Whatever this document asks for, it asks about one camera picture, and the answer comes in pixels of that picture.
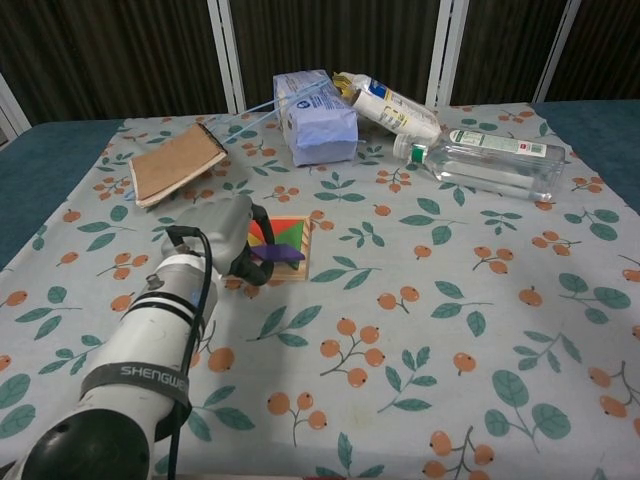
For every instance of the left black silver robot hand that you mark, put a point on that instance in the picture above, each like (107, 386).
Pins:
(220, 230)

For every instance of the purple tangram piece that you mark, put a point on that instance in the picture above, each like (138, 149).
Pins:
(280, 253)

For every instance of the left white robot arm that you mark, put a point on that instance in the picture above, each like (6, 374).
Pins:
(145, 350)

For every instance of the orange triangle tangram piece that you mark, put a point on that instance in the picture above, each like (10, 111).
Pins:
(285, 226)

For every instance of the green triangle tangram piece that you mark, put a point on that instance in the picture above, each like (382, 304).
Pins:
(299, 237)

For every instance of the wooden tangram puzzle tray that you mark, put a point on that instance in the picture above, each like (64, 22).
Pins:
(295, 274)

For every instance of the floral leaf print tablecloth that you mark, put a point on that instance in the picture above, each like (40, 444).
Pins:
(400, 300)

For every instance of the brown spiral notebook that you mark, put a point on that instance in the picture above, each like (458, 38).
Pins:
(172, 162)

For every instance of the pale blue tissue pack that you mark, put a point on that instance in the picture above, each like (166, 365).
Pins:
(320, 125)

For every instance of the teal table cover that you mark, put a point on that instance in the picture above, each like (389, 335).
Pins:
(40, 165)

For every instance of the dark slatted partition screen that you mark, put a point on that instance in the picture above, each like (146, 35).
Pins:
(125, 50)

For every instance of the white snack pouch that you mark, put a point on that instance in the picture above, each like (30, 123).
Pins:
(395, 107)

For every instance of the clear plastic water bottle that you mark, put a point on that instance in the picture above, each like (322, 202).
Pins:
(490, 165)

